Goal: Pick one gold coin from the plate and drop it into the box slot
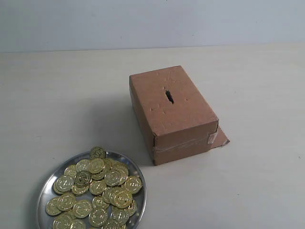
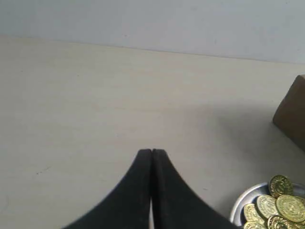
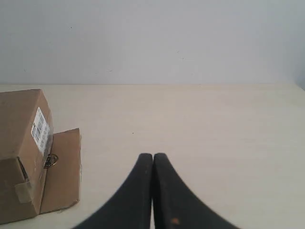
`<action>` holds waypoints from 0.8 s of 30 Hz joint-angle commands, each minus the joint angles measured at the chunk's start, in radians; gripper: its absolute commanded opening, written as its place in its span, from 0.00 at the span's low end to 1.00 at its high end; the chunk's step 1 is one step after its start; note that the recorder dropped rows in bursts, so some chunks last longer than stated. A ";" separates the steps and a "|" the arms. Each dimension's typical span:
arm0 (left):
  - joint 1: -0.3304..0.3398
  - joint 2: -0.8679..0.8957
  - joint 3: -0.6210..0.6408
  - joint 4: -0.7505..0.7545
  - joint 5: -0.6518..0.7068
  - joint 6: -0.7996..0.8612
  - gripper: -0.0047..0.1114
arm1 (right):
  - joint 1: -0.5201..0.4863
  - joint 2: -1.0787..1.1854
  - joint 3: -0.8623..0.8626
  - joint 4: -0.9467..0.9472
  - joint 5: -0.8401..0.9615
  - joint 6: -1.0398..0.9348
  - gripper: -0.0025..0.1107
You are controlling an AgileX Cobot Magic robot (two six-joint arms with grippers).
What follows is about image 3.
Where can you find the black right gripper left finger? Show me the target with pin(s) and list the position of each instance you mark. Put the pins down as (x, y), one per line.
(130, 206)

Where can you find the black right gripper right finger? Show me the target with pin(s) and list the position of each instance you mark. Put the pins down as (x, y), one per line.
(175, 206)

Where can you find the brown cardboard box with slot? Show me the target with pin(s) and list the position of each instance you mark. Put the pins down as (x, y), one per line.
(27, 137)

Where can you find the gold coin beside box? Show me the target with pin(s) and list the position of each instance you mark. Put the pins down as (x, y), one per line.
(51, 160)

